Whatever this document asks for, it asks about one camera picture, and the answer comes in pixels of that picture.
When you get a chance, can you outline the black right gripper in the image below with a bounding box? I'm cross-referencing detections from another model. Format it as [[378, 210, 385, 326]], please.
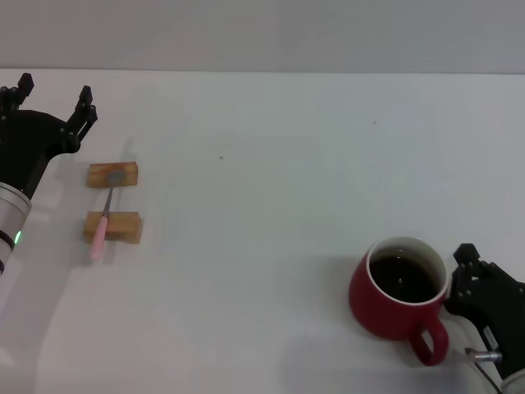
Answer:
[[445, 243, 525, 378]]

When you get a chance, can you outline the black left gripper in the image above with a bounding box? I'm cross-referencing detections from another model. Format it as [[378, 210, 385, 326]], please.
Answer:
[[0, 72, 98, 196]]

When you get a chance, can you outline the red ceramic cup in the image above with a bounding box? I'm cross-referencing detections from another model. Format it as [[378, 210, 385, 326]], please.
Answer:
[[348, 236, 451, 368]]

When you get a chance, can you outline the pink handled metal spoon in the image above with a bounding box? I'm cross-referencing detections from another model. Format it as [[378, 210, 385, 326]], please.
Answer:
[[89, 170, 127, 261]]

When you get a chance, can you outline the wooden block with orange stain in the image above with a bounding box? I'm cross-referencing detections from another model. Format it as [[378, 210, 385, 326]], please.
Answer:
[[86, 162, 139, 189]]

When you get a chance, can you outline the plain wooden block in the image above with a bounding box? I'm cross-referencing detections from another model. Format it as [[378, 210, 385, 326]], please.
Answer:
[[83, 211, 144, 245]]

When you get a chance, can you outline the right gripper cable with plug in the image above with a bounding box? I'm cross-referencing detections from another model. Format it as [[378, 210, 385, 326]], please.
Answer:
[[464, 347, 504, 394]]

